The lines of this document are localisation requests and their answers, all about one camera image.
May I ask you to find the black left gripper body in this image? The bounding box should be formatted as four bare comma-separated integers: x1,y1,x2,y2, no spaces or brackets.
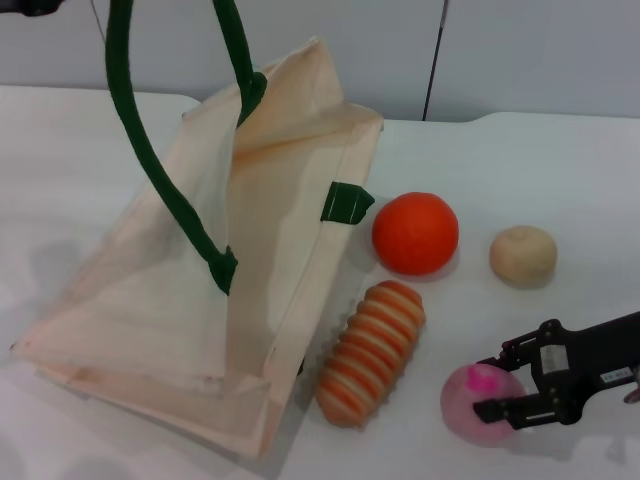
0,0,67,19

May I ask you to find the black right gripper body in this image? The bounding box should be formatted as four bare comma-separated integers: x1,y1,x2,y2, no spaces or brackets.
509,310,640,432

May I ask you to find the pink peach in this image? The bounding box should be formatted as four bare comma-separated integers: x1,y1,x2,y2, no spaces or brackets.
439,363,531,446

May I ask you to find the white handbag with green handles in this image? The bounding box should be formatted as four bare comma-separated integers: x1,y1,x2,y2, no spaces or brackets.
9,0,386,461

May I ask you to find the small beige round bun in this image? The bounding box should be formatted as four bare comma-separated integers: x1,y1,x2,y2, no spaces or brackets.
488,224,558,287

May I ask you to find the orange striped bread loaf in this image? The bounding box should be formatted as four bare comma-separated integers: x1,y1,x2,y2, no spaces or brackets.
315,279,427,429

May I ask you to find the orange fruit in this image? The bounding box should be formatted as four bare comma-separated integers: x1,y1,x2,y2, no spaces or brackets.
371,191,460,276

